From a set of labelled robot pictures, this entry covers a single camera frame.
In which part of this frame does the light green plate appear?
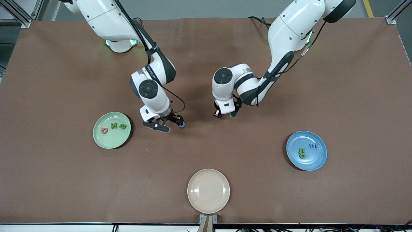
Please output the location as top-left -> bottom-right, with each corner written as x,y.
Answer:
93,112 -> 132,149

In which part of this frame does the beige plate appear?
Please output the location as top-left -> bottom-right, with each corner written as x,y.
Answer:
187,169 -> 231,214

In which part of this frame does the blue plate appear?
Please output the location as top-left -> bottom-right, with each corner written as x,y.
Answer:
286,130 -> 328,171

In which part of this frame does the brown table cover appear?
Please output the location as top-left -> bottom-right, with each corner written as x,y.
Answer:
0,17 -> 412,225

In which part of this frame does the black left arm base cable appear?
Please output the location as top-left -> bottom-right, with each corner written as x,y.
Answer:
247,16 -> 274,29

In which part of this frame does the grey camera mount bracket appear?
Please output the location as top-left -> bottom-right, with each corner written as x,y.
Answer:
199,214 -> 218,232

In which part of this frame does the aluminium frame profile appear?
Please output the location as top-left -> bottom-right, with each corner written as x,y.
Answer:
0,0 -> 44,29
386,0 -> 412,25

